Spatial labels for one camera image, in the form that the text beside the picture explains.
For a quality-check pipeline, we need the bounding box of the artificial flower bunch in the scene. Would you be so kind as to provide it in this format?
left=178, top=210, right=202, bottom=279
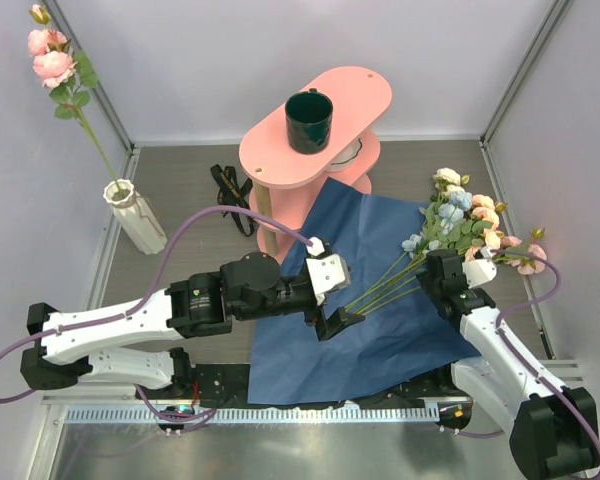
left=346, top=168, right=547, bottom=315

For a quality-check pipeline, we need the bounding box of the blue wrapping paper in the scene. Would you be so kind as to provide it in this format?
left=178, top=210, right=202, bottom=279
left=248, top=179, right=478, bottom=405

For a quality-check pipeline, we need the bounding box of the black ribbon gold lettering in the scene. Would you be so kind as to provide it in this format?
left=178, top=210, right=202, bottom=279
left=210, top=164, right=255, bottom=237

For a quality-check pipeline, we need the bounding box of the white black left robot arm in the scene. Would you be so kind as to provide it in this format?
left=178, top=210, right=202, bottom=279
left=20, top=252, right=364, bottom=399

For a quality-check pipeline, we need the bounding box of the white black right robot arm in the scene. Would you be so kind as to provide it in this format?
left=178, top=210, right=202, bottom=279
left=417, top=248, right=600, bottom=479

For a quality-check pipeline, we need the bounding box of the white ribbed ceramic vase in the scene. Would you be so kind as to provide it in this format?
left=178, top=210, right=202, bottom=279
left=103, top=179, right=167, bottom=255

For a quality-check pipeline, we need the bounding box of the white bowl on shelf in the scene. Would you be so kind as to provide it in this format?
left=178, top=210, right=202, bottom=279
left=326, top=137, right=363, bottom=172

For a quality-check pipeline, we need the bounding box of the pink three-tier wooden shelf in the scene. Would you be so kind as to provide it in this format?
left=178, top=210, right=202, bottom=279
left=239, top=66, right=392, bottom=231

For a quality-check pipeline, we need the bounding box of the dark green cup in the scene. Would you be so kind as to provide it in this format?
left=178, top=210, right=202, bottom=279
left=284, top=88, right=333, bottom=155

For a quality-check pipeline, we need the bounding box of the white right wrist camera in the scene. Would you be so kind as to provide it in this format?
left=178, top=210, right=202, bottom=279
left=462, top=246, right=497, bottom=289

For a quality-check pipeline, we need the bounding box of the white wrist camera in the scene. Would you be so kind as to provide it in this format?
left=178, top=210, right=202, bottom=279
left=462, top=246, right=497, bottom=289
left=305, top=237, right=351, bottom=302

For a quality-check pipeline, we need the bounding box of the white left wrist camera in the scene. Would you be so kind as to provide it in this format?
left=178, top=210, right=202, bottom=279
left=305, top=237, right=351, bottom=302

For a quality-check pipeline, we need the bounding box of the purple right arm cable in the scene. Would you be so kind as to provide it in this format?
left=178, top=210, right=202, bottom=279
left=454, top=247, right=600, bottom=480

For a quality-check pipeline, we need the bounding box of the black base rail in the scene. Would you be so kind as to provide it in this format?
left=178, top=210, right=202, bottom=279
left=143, top=364, right=466, bottom=410

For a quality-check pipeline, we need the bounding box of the white slotted cable duct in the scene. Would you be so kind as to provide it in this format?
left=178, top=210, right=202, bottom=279
left=64, top=402, right=439, bottom=424

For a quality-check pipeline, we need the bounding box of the right aluminium frame post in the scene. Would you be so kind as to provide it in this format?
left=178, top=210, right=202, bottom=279
left=480, top=0, right=574, bottom=147

